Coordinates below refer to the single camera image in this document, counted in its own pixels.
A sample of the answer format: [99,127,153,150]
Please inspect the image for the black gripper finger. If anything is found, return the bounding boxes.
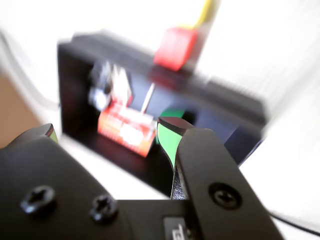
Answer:
[156,116,286,240]
[0,123,136,240]

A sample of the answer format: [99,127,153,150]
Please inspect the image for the green wooden cube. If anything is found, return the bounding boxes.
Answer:
[159,107,187,120]

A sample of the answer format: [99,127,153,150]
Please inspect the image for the red wooden cube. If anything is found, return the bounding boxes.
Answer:
[152,26,200,72]

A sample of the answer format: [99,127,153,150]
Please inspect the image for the yellow wooden cube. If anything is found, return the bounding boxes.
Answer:
[192,0,221,30]

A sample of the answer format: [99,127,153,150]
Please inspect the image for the black cardboard box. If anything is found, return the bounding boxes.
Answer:
[56,31,270,198]

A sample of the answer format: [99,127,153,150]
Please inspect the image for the orange matchbox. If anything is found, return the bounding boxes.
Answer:
[88,59,157,158]

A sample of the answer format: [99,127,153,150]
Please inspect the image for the red-tipped matchstick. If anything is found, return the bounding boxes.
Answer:
[141,83,156,115]

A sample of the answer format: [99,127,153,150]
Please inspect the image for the black cable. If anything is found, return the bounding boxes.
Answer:
[268,213,320,237]

